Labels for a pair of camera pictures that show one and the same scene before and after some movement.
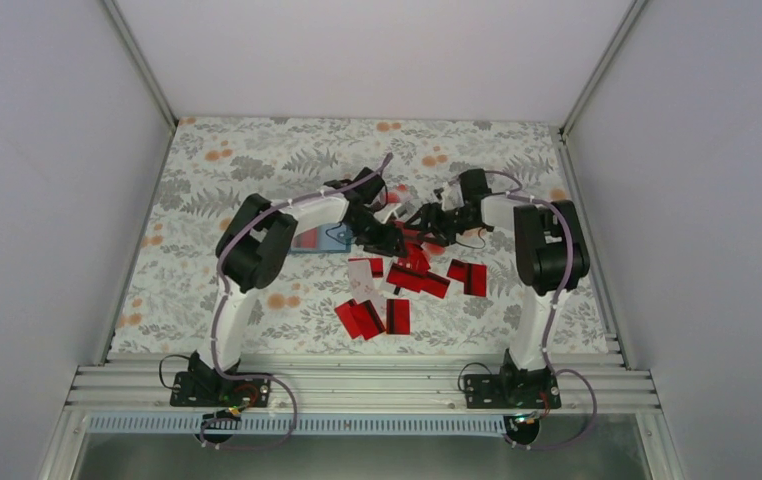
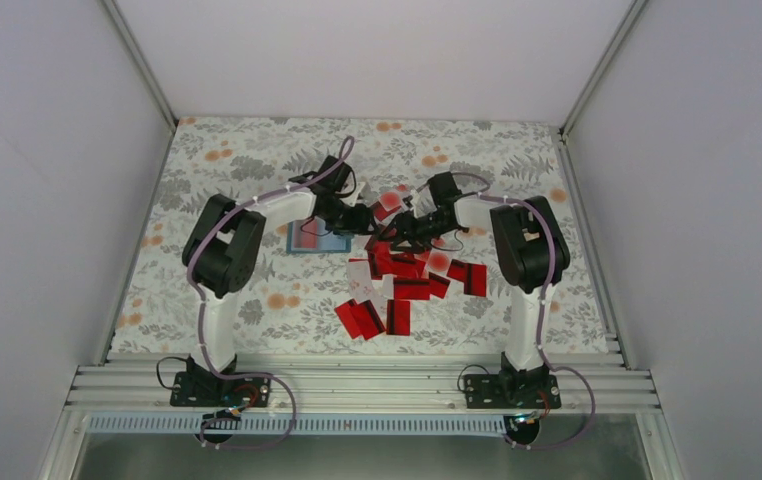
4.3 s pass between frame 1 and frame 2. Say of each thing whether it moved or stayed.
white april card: stayed
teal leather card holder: stayed
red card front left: stayed
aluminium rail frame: stayed
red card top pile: moved
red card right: stayed
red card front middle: stayed
